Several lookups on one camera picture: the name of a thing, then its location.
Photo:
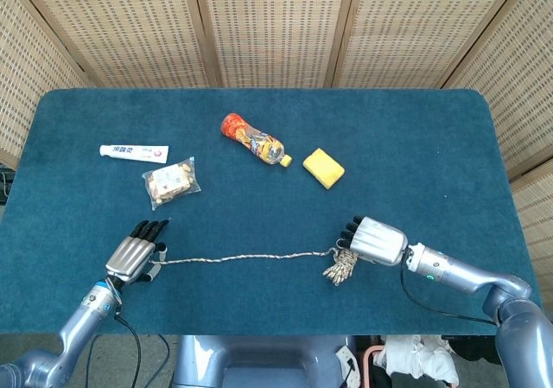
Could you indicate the black equipment beside table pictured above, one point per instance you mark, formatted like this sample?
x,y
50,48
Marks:
x,y
5,185

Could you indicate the clear bag of snacks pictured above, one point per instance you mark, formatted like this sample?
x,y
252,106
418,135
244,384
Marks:
x,y
170,182

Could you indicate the orange label plastic drink bottle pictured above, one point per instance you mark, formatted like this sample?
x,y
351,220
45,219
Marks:
x,y
252,139

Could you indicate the woven bamboo folding screen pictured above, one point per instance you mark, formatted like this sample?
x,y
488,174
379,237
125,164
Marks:
x,y
276,25

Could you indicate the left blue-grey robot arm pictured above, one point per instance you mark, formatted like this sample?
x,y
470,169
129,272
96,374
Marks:
x,y
82,319

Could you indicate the white toothpaste tube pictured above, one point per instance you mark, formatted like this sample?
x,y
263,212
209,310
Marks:
x,y
129,152

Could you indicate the white power strip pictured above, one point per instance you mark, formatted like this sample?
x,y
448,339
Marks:
x,y
345,355

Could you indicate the teal table cloth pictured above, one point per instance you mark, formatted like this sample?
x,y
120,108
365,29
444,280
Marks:
x,y
259,301

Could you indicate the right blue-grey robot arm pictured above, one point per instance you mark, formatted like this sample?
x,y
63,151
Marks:
x,y
458,275

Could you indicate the blue-grey robot torso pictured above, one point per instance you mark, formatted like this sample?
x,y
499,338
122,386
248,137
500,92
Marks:
x,y
259,362

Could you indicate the white crumpled cloth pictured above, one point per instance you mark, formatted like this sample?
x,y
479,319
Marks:
x,y
415,358

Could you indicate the pink tube frame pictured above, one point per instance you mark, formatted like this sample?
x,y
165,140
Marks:
x,y
366,362

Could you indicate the yellow sponge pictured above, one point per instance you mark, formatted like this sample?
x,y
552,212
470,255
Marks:
x,y
324,167

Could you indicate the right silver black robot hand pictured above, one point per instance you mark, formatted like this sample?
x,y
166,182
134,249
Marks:
x,y
378,239

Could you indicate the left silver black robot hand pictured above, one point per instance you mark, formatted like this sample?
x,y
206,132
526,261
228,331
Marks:
x,y
129,256

